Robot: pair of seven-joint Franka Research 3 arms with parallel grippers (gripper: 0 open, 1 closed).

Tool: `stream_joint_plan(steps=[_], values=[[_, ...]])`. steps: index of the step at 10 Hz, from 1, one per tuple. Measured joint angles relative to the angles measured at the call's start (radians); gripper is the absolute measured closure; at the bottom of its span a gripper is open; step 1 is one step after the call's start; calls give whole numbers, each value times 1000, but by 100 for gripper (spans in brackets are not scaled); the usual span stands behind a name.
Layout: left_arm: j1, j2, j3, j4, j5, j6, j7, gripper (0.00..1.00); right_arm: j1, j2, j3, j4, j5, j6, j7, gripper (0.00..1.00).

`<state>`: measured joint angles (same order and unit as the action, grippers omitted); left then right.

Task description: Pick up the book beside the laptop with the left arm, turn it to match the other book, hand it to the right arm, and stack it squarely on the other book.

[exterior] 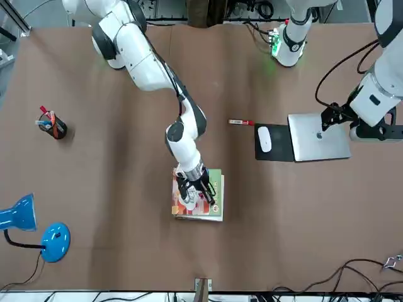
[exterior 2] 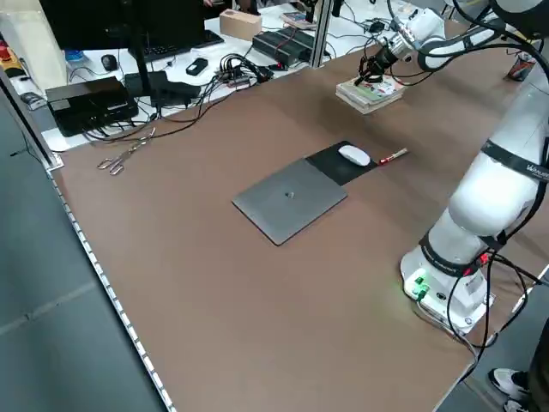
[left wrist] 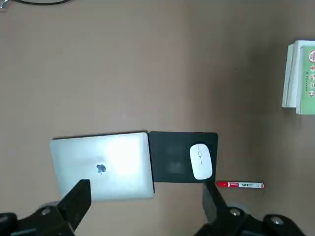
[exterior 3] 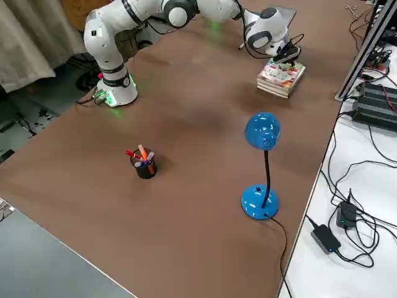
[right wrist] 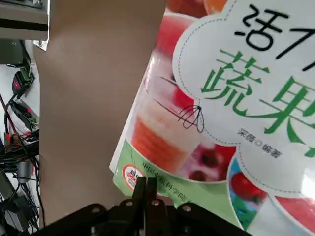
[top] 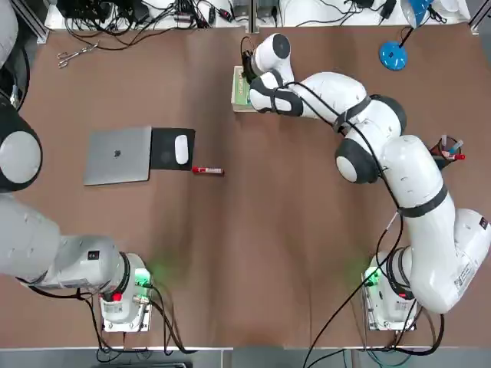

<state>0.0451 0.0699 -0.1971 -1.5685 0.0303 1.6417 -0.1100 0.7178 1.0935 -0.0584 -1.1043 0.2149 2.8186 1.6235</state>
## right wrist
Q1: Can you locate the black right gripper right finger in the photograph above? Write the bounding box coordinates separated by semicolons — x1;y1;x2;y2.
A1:
146;177;251;236

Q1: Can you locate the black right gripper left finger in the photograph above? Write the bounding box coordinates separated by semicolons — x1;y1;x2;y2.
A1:
33;176;147;236

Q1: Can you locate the colourful fruit cover book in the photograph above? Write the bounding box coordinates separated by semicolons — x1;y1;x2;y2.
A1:
109;0;315;236

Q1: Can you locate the aluminium frame post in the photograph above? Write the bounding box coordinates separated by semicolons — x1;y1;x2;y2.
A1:
0;0;51;40

